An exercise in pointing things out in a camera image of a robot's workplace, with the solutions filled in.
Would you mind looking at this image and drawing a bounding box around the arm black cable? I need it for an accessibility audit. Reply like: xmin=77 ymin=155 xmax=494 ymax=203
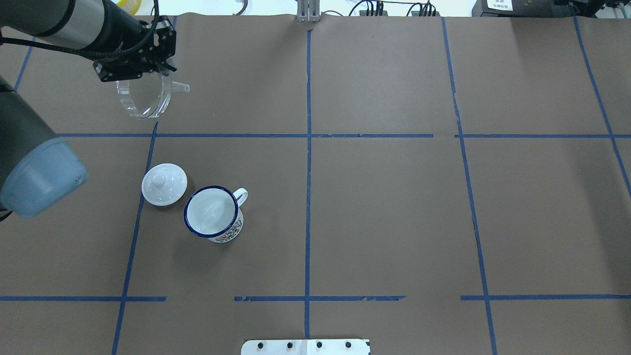
xmin=0 ymin=0 xmax=161 ymax=56

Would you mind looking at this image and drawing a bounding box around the white enamel mug blue rim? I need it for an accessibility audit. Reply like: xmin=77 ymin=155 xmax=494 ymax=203
xmin=183 ymin=185 xmax=248 ymax=244

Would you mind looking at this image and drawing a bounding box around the clear glass funnel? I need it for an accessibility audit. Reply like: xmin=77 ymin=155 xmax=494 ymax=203
xmin=116 ymin=72 xmax=191 ymax=119

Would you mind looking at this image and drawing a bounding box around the black box device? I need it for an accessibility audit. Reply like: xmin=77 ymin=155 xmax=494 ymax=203
xmin=471 ymin=0 xmax=555 ymax=18

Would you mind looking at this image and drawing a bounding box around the white pedestal column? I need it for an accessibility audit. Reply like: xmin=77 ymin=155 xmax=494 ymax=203
xmin=241 ymin=339 xmax=371 ymax=355

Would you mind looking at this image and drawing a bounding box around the aluminium frame post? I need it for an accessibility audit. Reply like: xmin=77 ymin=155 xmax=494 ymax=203
xmin=296 ymin=0 xmax=321 ymax=23

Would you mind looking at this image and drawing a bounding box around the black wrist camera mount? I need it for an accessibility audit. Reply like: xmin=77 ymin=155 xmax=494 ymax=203
xmin=93 ymin=15 xmax=176 ymax=82

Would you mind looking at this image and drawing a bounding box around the yellow tape roll with dish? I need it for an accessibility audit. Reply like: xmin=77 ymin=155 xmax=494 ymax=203
xmin=113 ymin=0 xmax=142 ymax=14

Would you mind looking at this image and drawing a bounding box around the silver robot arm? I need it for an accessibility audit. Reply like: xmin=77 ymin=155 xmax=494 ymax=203
xmin=1 ymin=0 xmax=155 ymax=219

